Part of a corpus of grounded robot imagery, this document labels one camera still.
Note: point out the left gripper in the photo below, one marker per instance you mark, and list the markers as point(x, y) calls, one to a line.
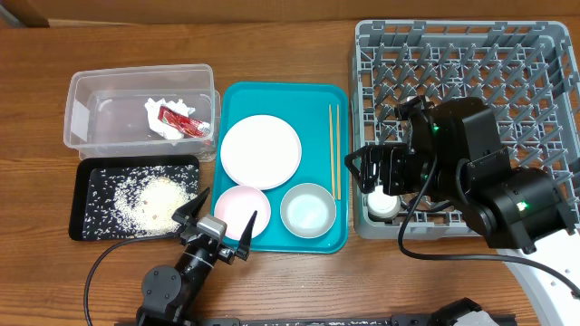
point(244, 247)

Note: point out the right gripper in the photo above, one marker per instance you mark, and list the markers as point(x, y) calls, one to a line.
point(391, 155)

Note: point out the small pink bowl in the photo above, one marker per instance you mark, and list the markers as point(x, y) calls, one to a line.
point(237, 205)

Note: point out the white cup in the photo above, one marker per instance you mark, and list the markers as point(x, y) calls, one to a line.
point(382, 207)

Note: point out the grey bowl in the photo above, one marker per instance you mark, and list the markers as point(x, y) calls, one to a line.
point(308, 211)

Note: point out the large white plate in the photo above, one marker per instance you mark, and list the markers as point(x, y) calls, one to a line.
point(261, 151)

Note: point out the red sauce packet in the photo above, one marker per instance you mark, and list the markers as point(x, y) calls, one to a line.
point(188, 126)

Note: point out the white napkin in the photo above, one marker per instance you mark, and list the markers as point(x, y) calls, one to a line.
point(164, 130)

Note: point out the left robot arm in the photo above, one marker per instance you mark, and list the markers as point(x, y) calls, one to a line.
point(169, 291)

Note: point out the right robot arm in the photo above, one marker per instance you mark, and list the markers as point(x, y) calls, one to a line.
point(454, 155)

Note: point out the grey dishwasher rack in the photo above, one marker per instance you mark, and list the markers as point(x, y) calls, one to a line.
point(525, 71)

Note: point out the right wooden chopstick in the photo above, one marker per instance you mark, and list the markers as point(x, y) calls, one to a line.
point(338, 153)

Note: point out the wooden chopstick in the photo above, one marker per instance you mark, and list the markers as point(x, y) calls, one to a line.
point(331, 138)
point(338, 153)

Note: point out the left wooden chopstick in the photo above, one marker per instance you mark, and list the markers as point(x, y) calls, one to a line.
point(331, 138)

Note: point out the teal serving tray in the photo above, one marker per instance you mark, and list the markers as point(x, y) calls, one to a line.
point(305, 107)

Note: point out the spilled rice pile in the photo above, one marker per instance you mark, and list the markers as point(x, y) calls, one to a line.
point(136, 201)

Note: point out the black plastic tray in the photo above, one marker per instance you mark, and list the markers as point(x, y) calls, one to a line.
point(86, 167)

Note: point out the clear plastic bin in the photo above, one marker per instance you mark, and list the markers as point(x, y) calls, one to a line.
point(108, 112)

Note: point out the cardboard back panel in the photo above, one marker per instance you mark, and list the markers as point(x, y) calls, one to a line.
point(42, 12)

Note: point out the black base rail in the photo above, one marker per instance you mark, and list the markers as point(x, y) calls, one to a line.
point(394, 320)

